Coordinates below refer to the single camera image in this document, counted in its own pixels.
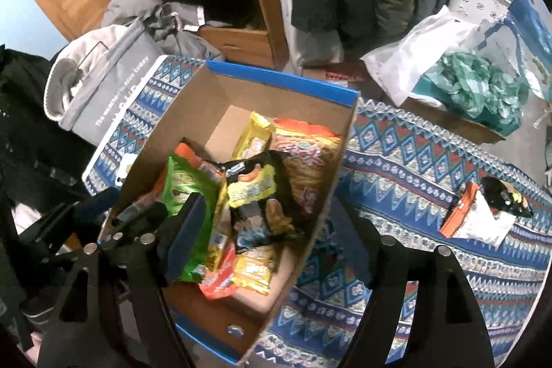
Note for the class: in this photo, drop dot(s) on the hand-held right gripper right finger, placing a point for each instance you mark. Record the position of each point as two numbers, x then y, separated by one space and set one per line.
366 260

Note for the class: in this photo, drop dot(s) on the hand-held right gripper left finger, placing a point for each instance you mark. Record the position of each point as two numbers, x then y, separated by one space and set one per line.
185 234

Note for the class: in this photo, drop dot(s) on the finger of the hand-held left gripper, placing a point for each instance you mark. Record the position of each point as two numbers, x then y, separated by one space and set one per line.
97 204
142 219

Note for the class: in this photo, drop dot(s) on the green snack packet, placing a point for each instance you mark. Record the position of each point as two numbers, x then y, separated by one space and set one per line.
185 182

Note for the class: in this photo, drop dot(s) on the small yellow snack packet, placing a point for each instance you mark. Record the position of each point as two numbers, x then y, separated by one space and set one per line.
256 271

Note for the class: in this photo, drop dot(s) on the black yellow snack packet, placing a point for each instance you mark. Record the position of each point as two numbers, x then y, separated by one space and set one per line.
258 195

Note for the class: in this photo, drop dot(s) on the small orange snack packet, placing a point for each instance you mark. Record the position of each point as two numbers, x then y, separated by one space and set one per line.
189 150

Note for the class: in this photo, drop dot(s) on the large orange snack packet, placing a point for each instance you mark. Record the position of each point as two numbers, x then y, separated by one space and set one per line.
310 161

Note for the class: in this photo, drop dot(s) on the long yellow snack packet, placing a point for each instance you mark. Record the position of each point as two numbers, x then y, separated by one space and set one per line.
254 135

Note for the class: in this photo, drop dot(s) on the cardboard box with blue rim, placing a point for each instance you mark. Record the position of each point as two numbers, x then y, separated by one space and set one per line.
224 92

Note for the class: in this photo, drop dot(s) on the white card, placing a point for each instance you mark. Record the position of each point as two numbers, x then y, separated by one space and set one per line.
127 167

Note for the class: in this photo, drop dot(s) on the blue patterned blanket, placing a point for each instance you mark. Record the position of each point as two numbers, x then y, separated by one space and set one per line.
409 161

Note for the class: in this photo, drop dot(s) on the black garment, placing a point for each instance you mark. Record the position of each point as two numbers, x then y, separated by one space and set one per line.
34 113

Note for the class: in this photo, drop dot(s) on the orange white snack packet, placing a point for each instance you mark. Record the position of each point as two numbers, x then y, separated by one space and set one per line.
478 225

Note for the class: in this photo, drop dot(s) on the grey tote bag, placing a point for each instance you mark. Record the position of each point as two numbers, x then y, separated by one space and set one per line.
108 83

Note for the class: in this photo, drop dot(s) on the flat brown cardboard box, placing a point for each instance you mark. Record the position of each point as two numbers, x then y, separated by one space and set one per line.
440 118

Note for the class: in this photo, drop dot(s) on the red carton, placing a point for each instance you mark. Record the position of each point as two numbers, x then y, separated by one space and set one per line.
340 75

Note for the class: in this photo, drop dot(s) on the grey clothes pile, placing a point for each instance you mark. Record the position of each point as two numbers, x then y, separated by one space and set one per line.
129 10

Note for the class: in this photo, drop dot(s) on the green white cloth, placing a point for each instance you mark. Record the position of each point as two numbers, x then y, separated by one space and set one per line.
470 83

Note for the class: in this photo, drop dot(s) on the white plastic bag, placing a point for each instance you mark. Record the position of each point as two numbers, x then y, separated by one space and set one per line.
414 49

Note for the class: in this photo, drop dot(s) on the blue plastic bag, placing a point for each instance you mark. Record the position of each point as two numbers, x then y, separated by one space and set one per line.
526 31

